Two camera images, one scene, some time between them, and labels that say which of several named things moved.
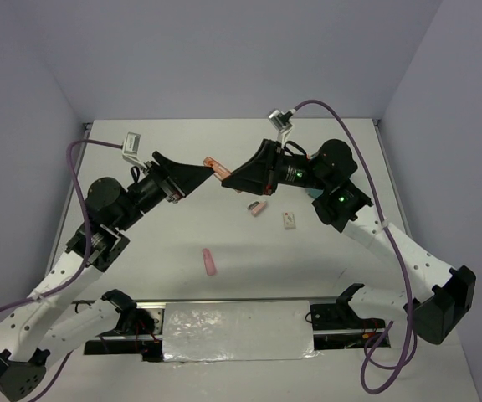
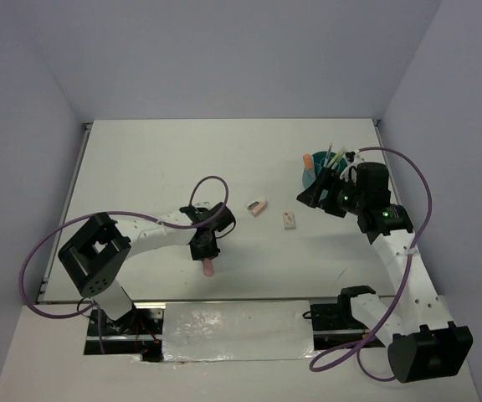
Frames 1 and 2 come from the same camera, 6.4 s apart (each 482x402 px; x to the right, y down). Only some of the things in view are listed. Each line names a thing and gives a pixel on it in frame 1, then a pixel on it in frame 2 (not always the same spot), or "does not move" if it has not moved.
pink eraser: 256,207 does not move
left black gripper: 182,179 -> 211,252
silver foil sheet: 238,331 does not move
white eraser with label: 289,219 does not move
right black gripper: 248,177 -> 329,179
